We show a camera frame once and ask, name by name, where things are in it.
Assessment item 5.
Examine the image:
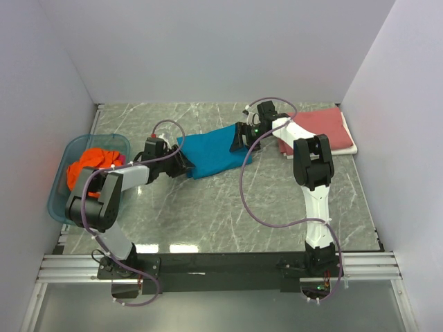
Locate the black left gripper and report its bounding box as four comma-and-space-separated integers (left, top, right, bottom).
157, 144, 195, 178

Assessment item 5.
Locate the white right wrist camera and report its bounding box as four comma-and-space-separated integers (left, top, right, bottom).
242, 105, 260, 126

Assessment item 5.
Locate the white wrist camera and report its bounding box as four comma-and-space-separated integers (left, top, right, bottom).
242, 105, 260, 126
151, 132, 172, 147

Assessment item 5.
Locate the orange t-shirt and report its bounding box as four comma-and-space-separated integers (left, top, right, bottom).
66, 147, 123, 192

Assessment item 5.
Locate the folded red t-shirt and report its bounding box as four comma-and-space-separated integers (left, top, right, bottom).
277, 107, 354, 156

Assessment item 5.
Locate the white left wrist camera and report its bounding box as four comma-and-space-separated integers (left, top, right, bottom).
151, 132, 172, 147

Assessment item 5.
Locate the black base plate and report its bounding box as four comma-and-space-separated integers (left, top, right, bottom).
97, 252, 343, 295

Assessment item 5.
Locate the clear teal plastic bin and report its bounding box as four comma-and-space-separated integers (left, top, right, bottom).
47, 133, 131, 225

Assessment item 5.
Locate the blue t-shirt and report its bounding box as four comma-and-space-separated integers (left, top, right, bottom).
181, 124, 248, 179

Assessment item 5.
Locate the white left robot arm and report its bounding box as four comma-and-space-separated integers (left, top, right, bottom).
65, 135, 195, 278

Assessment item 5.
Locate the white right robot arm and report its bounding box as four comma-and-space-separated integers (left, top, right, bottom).
230, 98, 334, 250

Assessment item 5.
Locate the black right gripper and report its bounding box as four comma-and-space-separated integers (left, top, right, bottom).
229, 122, 269, 155

